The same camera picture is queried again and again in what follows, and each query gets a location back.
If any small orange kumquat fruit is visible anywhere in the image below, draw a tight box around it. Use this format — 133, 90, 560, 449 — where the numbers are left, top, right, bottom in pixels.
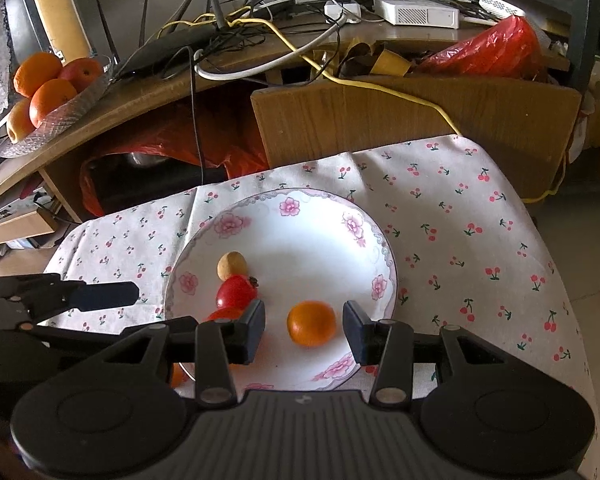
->
286, 300, 337, 348

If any orange in glass bowl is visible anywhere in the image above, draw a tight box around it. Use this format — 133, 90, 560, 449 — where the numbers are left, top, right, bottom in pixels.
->
12, 52, 62, 98

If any white floral porcelain plate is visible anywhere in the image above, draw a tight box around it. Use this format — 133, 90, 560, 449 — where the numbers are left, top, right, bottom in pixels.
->
164, 188, 398, 392

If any wooden board panel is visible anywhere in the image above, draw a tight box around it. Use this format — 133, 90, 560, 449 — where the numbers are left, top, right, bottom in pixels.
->
251, 75, 581, 198

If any wooden tv cabinet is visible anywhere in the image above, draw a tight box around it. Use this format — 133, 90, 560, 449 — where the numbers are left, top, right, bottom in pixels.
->
0, 8, 571, 271

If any yellow cable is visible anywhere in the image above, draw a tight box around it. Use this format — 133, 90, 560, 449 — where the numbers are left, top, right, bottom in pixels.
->
154, 8, 569, 205

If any black router with antennas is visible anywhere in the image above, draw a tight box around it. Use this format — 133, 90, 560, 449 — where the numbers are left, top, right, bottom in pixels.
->
94, 0, 301, 82

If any large red tomato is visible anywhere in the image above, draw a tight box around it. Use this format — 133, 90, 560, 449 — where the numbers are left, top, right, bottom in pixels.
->
206, 307, 244, 321

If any white cable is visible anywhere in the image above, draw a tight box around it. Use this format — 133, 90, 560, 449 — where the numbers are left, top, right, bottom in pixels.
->
194, 8, 349, 83

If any red plastic bag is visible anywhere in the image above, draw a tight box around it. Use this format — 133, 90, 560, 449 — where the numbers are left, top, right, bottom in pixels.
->
416, 15, 546, 81

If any small yellow longan fruit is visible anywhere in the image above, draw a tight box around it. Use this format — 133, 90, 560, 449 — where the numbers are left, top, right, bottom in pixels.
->
216, 252, 249, 282

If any glass fruit bowl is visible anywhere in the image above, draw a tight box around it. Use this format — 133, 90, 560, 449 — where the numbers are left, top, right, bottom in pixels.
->
0, 58, 111, 159

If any cherry print white tablecloth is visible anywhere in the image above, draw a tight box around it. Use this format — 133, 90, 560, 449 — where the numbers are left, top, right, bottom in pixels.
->
40, 134, 600, 480

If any white router box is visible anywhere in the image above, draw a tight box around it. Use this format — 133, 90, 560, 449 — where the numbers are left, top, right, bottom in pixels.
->
373, 0, 460, 29

